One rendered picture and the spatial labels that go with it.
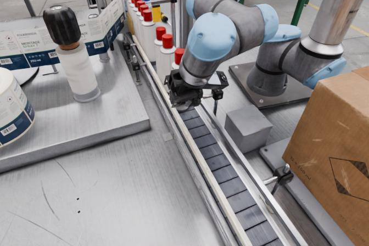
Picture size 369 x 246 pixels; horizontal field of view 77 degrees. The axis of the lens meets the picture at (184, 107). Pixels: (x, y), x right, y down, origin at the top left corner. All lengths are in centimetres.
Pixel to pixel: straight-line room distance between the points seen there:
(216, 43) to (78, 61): 49
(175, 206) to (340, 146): 39
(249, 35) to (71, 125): 58
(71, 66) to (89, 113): 16
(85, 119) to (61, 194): 23
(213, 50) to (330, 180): 40
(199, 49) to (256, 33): 12
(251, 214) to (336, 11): 52
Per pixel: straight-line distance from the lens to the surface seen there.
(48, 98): 94
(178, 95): 57
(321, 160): 62
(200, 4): 56
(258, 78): 90
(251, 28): 47
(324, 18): 73
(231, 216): 54
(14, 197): 77
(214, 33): 40
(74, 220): 67
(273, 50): 83
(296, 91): 98
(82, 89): 83
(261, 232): 58
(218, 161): 64
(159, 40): 79
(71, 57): 77
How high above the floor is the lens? 140
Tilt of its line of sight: 43 degrees down
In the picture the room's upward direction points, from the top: straight up
